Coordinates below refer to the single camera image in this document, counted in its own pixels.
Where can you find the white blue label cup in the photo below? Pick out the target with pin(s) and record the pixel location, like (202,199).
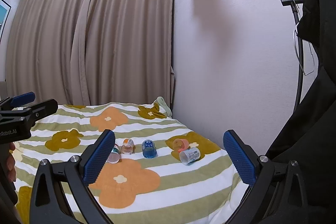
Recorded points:
(189,155)

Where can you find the orange lid clear cup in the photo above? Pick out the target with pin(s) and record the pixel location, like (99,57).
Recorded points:
(127,146)

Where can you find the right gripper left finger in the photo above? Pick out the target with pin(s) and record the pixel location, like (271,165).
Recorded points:
(48,200)

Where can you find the floral striped blanket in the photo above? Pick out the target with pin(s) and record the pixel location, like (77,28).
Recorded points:
(136,189)

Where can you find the clear plastic hanger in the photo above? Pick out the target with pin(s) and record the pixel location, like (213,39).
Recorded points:
(304,54)

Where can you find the person's left hand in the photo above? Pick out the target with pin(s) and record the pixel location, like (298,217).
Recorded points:
(10,163)

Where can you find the framed picture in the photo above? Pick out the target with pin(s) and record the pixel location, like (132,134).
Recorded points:
(4,12)

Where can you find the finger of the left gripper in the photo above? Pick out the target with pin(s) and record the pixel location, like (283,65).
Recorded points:
(42,110)
(10,103)

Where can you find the blue transparent cup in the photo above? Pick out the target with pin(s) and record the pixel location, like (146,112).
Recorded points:
(148,149)

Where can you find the black garment rack pole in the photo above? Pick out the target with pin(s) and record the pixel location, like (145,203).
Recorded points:
(293,4)

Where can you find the orange pink cup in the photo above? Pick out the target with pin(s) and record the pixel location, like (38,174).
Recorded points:
(180,145)

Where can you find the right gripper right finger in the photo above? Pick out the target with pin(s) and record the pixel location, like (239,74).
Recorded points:
(276,191)

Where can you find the red white label cup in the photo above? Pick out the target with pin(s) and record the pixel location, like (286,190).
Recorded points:
(114,156)

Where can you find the beige curtain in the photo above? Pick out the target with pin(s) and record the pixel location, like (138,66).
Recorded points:
(91,52)

